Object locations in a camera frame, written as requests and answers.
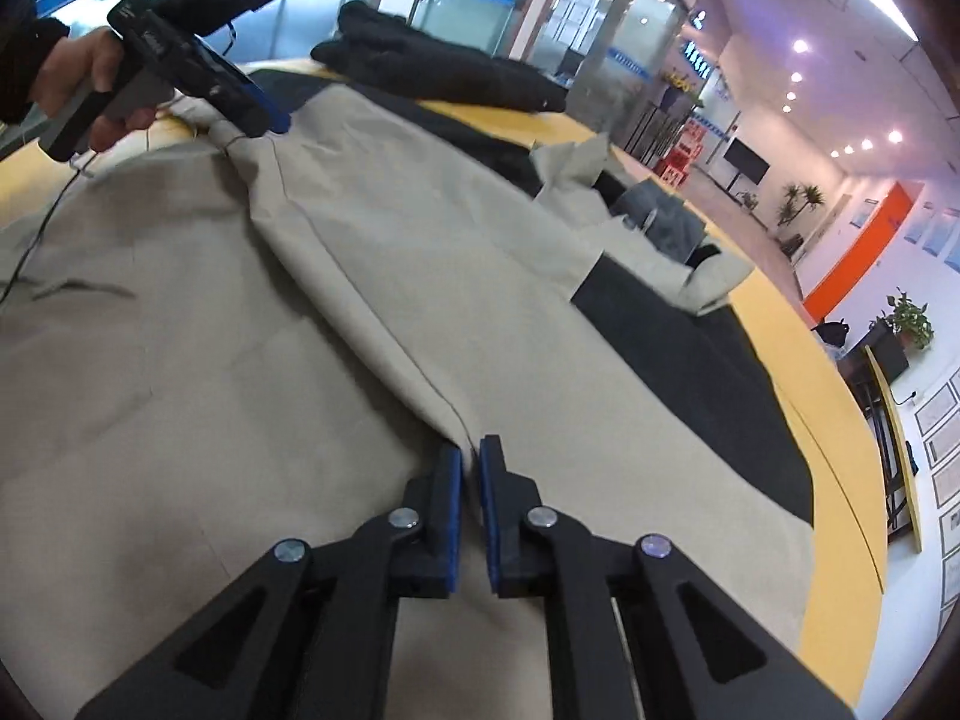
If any beige and black jacket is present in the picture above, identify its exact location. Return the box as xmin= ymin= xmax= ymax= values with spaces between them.
xmin=2 ymin=78 xmax=814 ymax=718

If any black left sleeve forearm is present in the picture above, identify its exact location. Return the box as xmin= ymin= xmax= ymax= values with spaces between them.
xmin=2 ymin=0 xmax=70 ymax=125

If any person's left hand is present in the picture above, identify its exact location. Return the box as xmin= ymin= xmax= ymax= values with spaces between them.
xmin=28 ymin=28 xmax=156 ymax=153

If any black folded garment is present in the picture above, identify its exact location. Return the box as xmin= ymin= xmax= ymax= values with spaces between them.
xmin=311 ymin=0 xmax=566 ymax=114

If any wooden side table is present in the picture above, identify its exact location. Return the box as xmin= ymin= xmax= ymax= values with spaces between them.
xmin=838 ymin=346 xmax=923 ymax=554

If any potted green plant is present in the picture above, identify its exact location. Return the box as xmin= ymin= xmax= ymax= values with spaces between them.
xmin=871 ymin=288 xmax=934 ymax=351

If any red display rack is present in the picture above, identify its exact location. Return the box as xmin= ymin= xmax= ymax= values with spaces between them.
xmin=654 ymin=119 xmax=708 ymax=188

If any wall television screen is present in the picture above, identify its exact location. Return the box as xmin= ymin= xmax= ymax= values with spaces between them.
xmin=724 ymin=138 xmax=770 ymax=185

